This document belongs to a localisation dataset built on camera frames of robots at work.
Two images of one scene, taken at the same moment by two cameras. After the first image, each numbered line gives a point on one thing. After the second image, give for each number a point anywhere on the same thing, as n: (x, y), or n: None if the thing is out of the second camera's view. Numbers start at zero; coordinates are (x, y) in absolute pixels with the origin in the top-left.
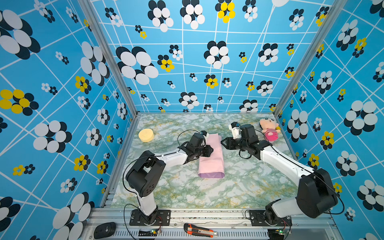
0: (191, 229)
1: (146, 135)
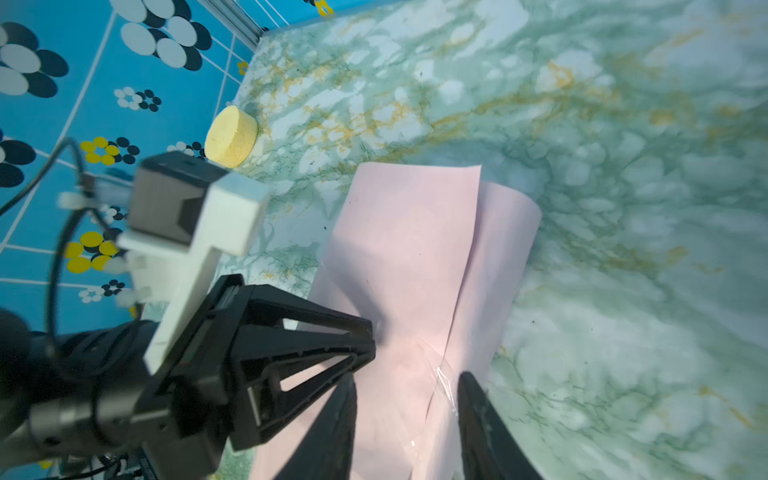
0: None
1: (230, 137)
